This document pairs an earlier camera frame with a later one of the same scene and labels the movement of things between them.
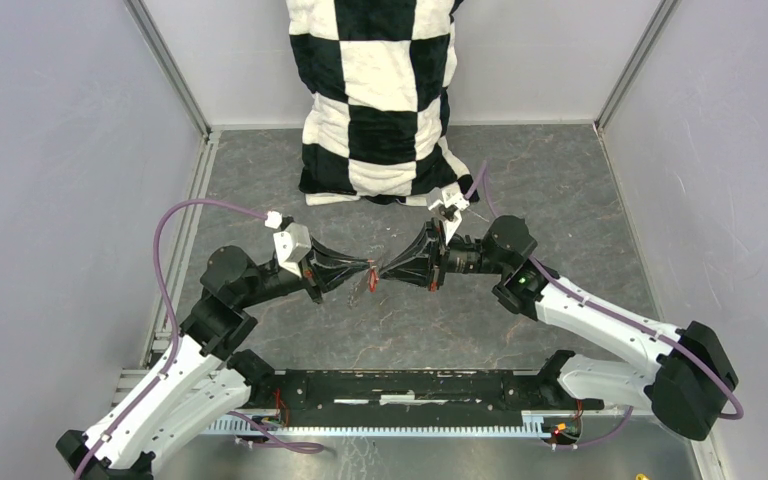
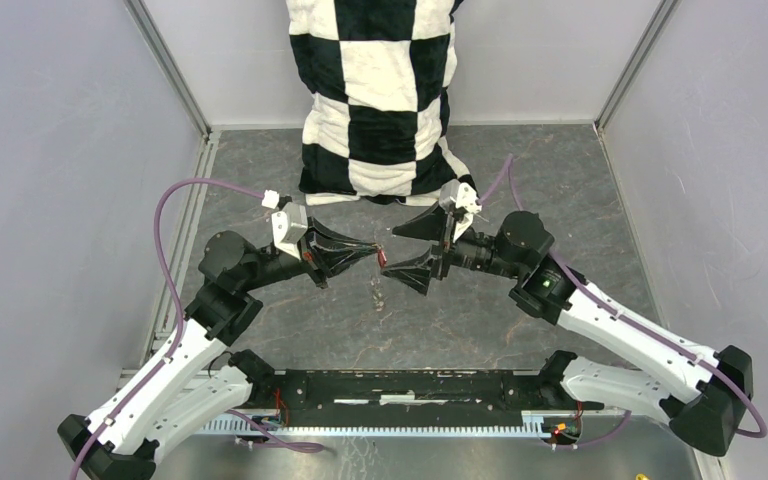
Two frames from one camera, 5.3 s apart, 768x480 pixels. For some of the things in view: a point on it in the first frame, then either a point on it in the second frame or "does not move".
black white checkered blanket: [378, 75] does not move
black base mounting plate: [414, 394] does not move
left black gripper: [315, 274] -> [320, 263]
